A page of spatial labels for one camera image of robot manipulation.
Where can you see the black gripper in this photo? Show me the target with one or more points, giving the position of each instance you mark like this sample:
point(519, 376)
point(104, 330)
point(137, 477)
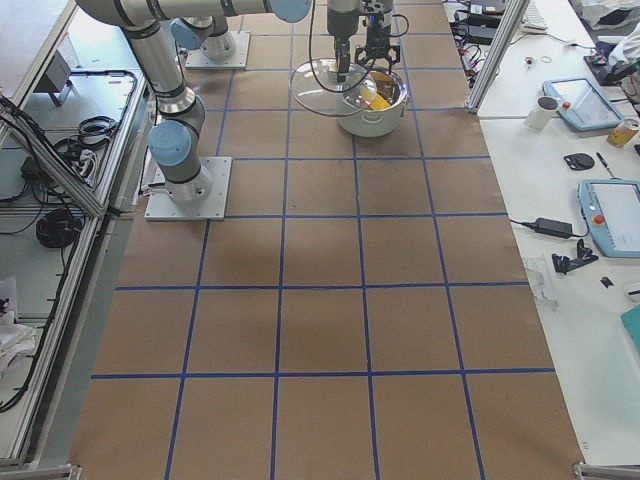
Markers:
point(340, 26)
point(376, 31)

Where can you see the glass pot lid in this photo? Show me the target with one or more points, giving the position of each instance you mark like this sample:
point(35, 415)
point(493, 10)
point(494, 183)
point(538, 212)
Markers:
point(313, 85)

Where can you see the yellow corn cob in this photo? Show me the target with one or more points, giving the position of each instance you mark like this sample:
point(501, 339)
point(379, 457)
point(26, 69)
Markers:
point(384, 97)

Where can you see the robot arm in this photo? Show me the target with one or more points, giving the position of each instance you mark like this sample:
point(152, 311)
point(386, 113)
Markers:
point(173, 142)
point(361, 30)

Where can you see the pale green electric pot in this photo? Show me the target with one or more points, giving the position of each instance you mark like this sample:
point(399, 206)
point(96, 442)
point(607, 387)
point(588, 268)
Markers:
point(369, 123)

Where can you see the white mug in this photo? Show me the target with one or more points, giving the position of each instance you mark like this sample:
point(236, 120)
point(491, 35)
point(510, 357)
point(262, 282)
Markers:
point(543, 110)

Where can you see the upper blue teach pendant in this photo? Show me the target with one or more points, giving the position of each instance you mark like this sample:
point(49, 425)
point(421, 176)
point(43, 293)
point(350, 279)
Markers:
point(582, 104)

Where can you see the blue teach pendant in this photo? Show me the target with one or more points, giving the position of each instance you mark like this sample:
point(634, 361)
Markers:
point(582, 104)
point(611, 211)

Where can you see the black round case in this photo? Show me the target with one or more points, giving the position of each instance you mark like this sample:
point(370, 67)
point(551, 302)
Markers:
point(579, 161)

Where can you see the small black charger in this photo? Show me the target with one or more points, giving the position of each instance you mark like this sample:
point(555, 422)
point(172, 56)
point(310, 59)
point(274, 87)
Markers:
point(553, 228)

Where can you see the lower blue teach pendant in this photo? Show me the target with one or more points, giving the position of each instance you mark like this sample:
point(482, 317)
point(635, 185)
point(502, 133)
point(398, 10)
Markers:
point(611, 211)

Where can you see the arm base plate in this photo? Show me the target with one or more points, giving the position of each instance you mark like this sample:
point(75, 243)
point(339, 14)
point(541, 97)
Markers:
point(203, 198)
point(228, 51)

